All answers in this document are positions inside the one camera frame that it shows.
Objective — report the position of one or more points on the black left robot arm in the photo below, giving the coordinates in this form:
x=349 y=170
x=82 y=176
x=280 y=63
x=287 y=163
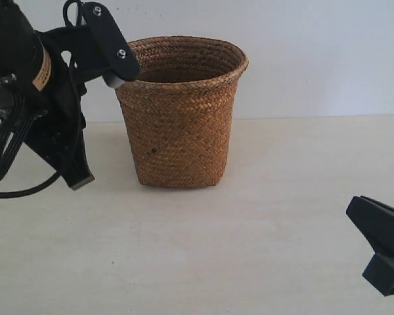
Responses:
x=18 y=112

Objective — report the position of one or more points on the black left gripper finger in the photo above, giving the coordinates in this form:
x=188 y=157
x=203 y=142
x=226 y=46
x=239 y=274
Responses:
x=58 y=139

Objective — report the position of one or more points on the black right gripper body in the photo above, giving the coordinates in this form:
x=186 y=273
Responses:
x=379 y=273

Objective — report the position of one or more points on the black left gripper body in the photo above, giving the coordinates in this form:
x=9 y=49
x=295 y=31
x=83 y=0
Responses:
x=89 y=45

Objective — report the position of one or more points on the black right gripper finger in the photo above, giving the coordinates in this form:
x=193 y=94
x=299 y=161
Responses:
x=375 y=221

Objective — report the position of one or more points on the brown woven straw basket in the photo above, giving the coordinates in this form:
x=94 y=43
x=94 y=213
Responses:
x=178 y=111

